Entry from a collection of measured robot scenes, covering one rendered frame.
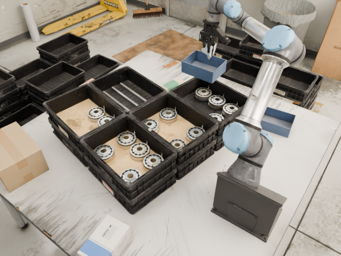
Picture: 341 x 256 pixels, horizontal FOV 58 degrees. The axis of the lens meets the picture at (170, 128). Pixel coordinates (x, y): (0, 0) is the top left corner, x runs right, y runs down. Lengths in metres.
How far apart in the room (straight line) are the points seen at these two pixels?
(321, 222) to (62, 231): 1.79
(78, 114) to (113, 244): 0.85
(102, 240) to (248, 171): 0.68
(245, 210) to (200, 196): 0.28
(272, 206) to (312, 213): 1.28
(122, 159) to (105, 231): 0.38
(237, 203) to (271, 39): 0.69
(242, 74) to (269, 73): 1.79
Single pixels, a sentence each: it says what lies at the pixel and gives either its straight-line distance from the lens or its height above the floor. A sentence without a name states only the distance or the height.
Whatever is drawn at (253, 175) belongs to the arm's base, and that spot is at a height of 0.96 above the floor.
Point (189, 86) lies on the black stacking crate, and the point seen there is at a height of 0.89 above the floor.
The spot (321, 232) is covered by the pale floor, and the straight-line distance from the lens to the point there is 2.52.
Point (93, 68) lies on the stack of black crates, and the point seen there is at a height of 0.38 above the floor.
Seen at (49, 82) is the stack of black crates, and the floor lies 0.49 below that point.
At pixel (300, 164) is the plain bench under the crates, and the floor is 0.70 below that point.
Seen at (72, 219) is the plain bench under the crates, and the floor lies 0.70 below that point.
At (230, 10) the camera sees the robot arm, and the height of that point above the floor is 1.43.
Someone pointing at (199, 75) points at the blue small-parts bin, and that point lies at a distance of 1.70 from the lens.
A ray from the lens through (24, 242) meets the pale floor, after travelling 2.46.
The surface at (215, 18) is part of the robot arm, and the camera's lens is 1.70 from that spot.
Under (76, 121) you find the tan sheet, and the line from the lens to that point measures 1.86.
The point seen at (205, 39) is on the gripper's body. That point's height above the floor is 1.22.
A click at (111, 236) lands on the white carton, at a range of 1.40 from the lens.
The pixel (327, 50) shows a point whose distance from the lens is 4.06.
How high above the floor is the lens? 2.00
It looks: 42 degrees down
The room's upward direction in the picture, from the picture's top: straight up
